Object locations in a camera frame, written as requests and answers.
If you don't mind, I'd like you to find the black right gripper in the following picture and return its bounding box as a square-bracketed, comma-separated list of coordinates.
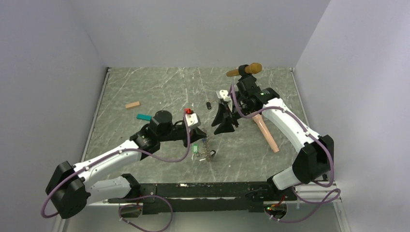
[211, 99, 256, 135]

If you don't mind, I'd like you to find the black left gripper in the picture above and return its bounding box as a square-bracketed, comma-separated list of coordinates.
[159, 125, 206, 148]

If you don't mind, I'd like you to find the green tag key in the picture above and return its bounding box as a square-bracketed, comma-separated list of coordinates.
[191, 144, 201, 160]

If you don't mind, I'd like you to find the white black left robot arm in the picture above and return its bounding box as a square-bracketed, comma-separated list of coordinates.
[41, 108, 206, 219]

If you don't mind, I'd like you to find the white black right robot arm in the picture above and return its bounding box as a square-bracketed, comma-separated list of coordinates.
[212, 75, 334, 201]

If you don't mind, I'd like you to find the black microphone stand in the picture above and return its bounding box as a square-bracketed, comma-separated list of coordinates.
[237, 74, 258, 92]

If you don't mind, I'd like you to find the teal block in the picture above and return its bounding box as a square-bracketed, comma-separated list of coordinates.
[136, 114, 152, 121]

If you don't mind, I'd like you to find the gold microphone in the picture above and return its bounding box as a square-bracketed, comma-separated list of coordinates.
[226, 63, 263, 77]

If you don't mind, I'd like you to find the tan wooden block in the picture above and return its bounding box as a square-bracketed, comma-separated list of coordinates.
[125, 101, 140, 109]

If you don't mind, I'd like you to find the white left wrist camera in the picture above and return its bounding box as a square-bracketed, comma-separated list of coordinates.
[184, 108, 201, 130]

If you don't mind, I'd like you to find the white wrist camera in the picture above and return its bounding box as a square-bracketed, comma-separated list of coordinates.
[216, 89, 232, 102]
[184, 108, 201, 130]

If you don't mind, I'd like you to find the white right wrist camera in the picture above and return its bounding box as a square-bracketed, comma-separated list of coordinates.
[216, 89, 232, 102]

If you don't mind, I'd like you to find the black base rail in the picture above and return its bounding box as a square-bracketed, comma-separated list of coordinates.
[107, 182, 297, 215]

